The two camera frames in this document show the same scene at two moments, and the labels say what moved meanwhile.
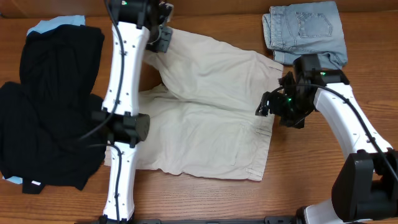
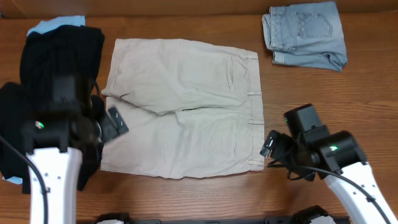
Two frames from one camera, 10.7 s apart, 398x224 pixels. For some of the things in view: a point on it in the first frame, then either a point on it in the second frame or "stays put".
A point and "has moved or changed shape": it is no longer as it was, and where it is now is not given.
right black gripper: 297,121 → 283,140
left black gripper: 165,44 → 110,129
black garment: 48,132 stays put
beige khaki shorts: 203,102 has moved or changed shape
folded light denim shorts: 293,30 stays put
